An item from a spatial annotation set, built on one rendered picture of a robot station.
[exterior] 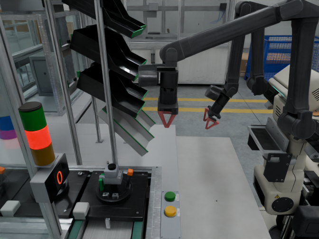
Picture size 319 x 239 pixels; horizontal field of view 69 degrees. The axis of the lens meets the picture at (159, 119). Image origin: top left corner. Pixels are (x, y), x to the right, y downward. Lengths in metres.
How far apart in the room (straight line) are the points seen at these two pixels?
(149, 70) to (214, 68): 4.22
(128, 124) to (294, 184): 0.84
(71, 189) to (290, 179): 0.97
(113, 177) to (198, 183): 0.44
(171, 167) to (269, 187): 0.50
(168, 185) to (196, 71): 3.93
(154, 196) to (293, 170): 0.69
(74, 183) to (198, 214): 0.52
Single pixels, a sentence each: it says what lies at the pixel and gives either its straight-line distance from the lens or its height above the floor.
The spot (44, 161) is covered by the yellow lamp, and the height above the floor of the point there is 1.27.
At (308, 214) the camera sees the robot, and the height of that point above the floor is 0.75.
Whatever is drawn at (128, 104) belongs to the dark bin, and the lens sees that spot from 1.05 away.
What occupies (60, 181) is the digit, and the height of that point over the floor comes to 1.19.
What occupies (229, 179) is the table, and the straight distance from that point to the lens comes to 1.21.
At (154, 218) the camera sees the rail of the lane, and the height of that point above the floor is 0.95.
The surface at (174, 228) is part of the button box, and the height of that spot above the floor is 0.96.
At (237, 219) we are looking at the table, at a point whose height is 0.86.
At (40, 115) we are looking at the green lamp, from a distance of 0.60.
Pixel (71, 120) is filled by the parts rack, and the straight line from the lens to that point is 1.05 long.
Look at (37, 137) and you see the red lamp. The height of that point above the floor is 1.34.
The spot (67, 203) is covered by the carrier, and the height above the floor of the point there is 0.97.
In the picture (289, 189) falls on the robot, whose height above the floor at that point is 0.83.
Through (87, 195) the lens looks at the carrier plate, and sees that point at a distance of 0.97.
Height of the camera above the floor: 1.63
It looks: 27 degrees down
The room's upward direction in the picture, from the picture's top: straight up
